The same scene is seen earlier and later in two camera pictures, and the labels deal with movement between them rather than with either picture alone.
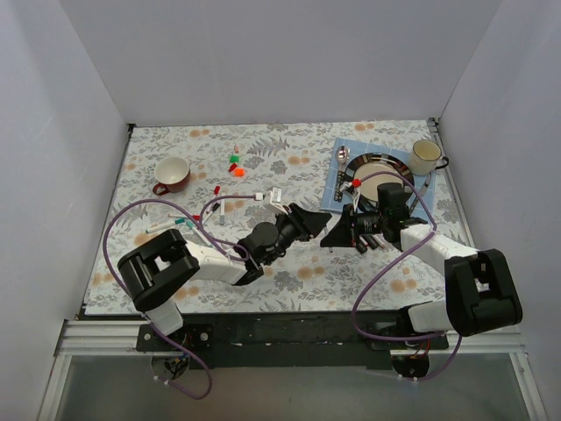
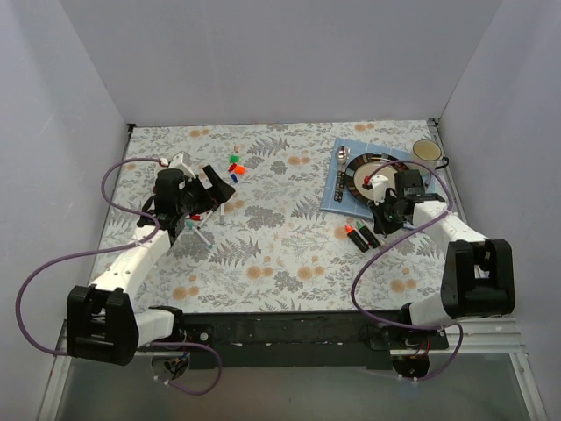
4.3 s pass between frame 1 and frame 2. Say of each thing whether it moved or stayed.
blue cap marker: moved
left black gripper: moved
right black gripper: moved
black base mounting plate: stayed
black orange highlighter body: stayed
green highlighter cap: stayed
